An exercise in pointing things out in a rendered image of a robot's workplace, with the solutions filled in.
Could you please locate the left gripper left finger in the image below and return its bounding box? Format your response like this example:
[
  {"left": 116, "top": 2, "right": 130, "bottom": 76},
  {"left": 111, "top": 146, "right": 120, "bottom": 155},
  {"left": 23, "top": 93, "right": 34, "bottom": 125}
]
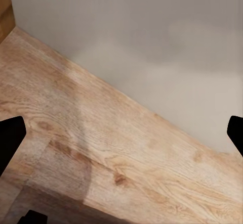
[{"left": 0, "top": 116, "right": 26, "bottom": 176}]

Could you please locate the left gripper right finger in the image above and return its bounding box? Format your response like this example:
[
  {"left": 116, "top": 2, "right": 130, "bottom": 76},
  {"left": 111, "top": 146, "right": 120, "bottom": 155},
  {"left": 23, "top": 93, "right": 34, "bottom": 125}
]
[{"left": 227, "top": 116, "right": 243, "bottom": 156}]

